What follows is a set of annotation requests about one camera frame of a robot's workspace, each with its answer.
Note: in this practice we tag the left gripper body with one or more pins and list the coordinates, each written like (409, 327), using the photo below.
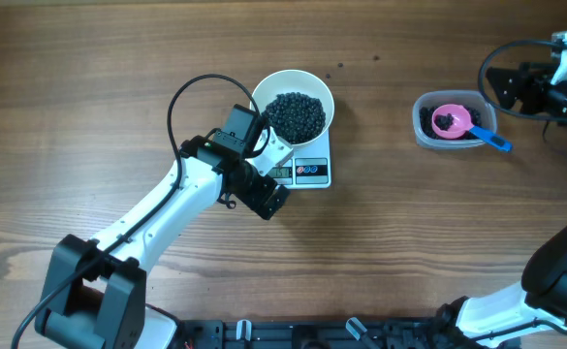
(255, 190)

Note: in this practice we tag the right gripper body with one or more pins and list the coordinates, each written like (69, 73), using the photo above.
(561, 103)

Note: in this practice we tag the pink scoop blue handle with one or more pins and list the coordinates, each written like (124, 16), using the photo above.
(463, 124)

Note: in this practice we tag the white bowl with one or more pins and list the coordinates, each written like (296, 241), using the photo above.
(295, 81)

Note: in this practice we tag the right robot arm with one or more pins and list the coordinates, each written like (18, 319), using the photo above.
(538, 302)

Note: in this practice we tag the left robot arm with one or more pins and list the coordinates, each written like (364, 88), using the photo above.
(94, 292)

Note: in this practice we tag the white digital kitchen scale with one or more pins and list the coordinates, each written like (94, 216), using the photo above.
(309, 167)

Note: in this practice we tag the black beans in bowl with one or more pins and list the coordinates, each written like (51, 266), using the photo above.
(295, 117)

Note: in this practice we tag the black beans in scoop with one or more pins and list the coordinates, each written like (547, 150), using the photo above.
(444, 121)

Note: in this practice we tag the clear plastic container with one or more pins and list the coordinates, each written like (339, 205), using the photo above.
(470, 98)

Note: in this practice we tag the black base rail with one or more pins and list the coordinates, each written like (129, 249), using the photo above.
(404, 333)

